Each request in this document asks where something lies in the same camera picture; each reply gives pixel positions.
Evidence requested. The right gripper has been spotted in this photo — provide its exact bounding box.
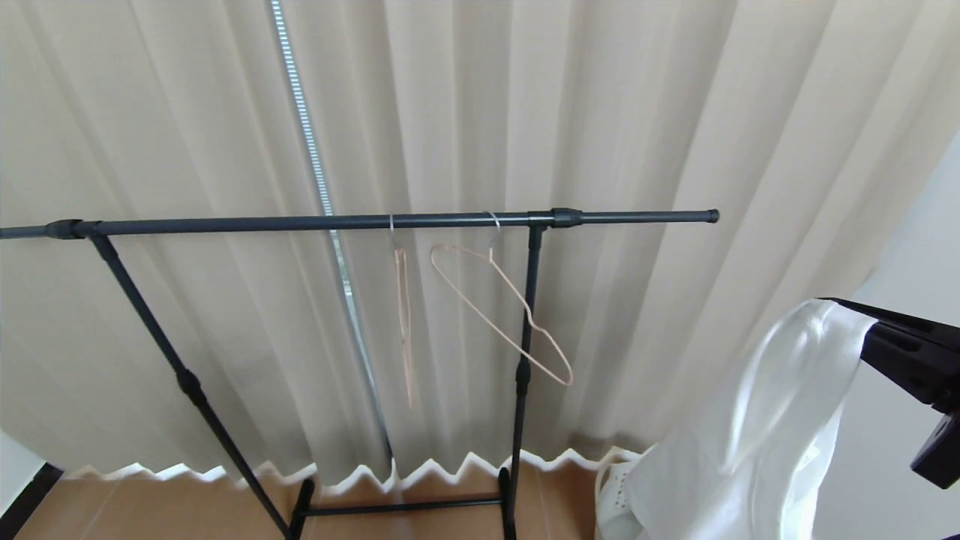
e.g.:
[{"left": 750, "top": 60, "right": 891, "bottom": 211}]
[{"left": 821, "top": 298, "right": 960, "bottom": 490}]

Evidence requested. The white garment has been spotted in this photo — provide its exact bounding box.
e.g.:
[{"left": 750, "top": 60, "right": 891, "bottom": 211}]
[{"left": 596, "top": 298, "right": 880, "bottom": 540}]

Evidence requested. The pink clothes hanger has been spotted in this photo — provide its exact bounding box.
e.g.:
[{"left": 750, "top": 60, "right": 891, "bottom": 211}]
[
  {"left": 430, "top": 212, "right": 575, "bottom": 387},
  {"left": 388, "top": 215, "right": 416, "bottom": 410}
]

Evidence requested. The white laundry basket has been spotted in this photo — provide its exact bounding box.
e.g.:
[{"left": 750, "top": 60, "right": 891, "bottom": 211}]
[{"left": 595, "top": 457, "right": 647, "bottom": 540}]

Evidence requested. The black clothes rack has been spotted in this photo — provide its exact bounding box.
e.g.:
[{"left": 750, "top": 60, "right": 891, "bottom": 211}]
[{"left": 0, "top": 208, "right": 720, "bottom": 540}]

